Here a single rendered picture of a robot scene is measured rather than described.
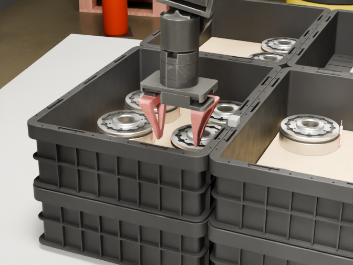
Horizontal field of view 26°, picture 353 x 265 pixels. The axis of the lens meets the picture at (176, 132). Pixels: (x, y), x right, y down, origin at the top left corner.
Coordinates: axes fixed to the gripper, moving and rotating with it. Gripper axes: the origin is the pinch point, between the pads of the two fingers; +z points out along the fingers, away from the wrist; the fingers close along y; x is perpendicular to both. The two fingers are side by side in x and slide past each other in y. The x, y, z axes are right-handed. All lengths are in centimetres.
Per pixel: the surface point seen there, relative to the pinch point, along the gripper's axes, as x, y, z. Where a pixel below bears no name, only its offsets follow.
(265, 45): -59, 5, 4
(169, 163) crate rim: 9.5, -2.9, -0.5
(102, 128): -6.1, 17.1, 4.5
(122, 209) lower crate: 9.5, 4.9, 9.1
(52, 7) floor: -315, 232, 89
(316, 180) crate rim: 8.9, -24.0, -2.5
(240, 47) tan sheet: -64, 13, 7
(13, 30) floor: -264, 226, 90
